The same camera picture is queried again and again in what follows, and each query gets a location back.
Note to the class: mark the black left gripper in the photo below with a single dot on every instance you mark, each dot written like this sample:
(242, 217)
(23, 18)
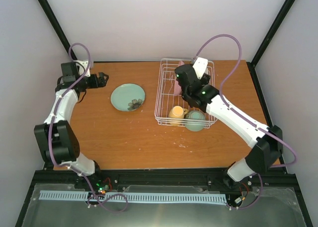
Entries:
(101, 83)

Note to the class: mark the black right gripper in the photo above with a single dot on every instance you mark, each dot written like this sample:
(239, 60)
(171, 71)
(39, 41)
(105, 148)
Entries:
(205, 79)

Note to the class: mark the pink bear plate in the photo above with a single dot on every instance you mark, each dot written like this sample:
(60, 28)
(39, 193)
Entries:
(177, 88)

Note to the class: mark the green flower plate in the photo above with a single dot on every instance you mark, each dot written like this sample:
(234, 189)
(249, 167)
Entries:
(128, 97)

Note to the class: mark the yellow mug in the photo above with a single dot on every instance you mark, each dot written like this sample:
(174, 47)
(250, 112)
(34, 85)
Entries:
(176, 114)

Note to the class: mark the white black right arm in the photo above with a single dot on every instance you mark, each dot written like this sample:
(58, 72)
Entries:
(264, 141)

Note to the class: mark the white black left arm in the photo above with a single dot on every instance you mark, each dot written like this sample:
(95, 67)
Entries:
(56, 140)

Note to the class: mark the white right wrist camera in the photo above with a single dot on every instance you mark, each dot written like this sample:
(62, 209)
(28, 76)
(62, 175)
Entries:
(200, 65)

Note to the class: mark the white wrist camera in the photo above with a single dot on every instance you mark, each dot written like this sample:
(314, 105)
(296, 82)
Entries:
(200, 65)
(81, 66)

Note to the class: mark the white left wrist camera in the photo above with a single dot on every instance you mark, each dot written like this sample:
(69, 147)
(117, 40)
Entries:
(81, 66)

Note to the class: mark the white wire dish rack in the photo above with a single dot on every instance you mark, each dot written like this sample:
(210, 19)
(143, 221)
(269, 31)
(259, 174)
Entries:
(165, 99)

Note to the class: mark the black left frame post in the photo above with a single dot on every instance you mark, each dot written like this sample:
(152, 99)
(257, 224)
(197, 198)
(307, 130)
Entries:
(55, 24)

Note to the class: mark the black frame post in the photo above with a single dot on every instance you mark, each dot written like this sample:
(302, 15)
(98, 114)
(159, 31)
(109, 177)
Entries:
(55, 24)
(285, 8)

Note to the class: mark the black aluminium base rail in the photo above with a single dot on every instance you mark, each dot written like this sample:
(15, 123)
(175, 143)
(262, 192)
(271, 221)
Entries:
(208, 179)

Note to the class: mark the light blue cable duct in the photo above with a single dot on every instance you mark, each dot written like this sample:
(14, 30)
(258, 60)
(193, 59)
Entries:
(140, 198)

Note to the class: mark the black right frame post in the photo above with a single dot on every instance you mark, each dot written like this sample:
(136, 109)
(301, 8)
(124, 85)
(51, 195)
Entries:
(285, 8)

